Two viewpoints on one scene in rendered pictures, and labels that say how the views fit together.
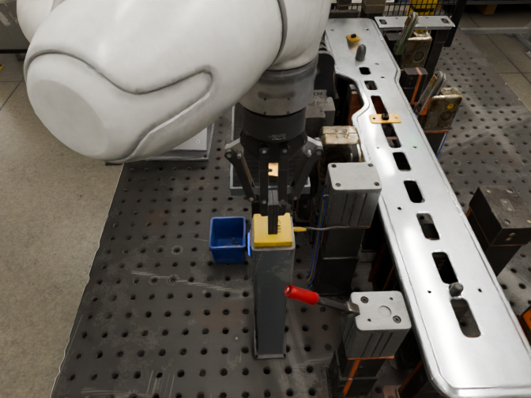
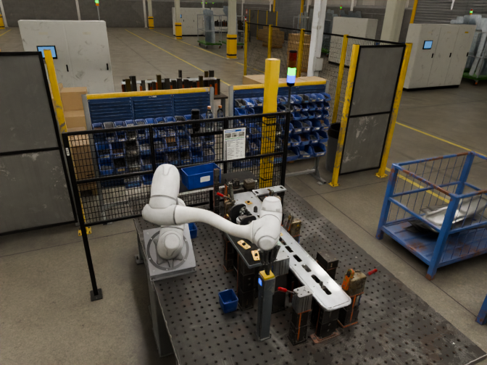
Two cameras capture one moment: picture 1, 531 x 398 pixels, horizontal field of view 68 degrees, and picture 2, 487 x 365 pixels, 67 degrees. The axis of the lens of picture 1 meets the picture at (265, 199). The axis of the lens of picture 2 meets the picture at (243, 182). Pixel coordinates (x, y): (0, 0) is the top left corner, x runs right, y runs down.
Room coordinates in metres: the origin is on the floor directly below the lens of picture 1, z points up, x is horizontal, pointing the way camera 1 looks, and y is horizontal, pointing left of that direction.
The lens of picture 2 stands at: (-0.95, 0.69, 2.43)
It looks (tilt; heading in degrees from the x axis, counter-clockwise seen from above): 26 degrees down; 338
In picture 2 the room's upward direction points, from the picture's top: 2 degrees clockwise
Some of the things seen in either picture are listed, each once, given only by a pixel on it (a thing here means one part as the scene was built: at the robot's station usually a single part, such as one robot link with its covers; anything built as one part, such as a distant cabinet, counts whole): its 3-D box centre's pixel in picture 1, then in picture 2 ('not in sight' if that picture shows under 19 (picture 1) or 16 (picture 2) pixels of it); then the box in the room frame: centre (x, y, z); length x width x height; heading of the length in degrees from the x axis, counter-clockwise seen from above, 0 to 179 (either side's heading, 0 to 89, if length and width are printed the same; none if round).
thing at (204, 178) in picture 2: not in sight; (201, 175); (1.78, -0.05, 1.10); 0.30 x 0.17 x 0.13; 97
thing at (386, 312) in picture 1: (359, 353); (299, 316); (0.30, -0.18, 0.88); 0.11 x 0.10 x 0.36; 92
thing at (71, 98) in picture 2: not in sight; (66, 120); (5.84, 1.22, 0.52); 1.20 x 0.80 x 1.05; 179
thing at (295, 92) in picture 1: (274, 75); not in sight; (0.39, -0.01, 1.42); 0.09 x 0.09 x 0.06
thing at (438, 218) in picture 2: not in sight; (452, 210); (1.37, -2.72, 0.47); 1.20 x 0.80 x 0.95; 91
